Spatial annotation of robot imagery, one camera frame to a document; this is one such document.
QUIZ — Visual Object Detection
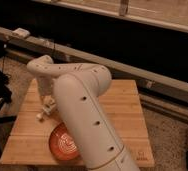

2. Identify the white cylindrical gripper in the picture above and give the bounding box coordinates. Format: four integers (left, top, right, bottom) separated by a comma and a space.
37, 77, 53, 105

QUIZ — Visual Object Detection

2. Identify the small white bottle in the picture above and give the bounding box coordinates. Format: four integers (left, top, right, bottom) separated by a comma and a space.
36, 103, 56, 121

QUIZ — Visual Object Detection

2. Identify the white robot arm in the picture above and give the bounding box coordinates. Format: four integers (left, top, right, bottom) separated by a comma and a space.
27, 55, 140, 171

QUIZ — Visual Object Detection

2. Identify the orange ceramic bowl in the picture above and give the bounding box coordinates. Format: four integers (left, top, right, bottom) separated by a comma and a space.
48, 123, 79, 161

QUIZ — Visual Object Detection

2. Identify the wooden table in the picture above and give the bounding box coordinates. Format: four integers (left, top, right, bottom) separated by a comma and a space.
0, 79, 155, 167

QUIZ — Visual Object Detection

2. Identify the white box on ledge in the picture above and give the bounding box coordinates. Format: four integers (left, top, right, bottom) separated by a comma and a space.
12, 28, 30, 38

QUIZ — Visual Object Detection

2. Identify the long wooden ledge beam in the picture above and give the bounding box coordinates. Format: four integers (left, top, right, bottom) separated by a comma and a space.
0, 27, 188, 103

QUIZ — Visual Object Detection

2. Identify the wooden upper shelf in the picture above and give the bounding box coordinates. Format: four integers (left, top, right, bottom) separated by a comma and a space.
33, 0, 188, 33

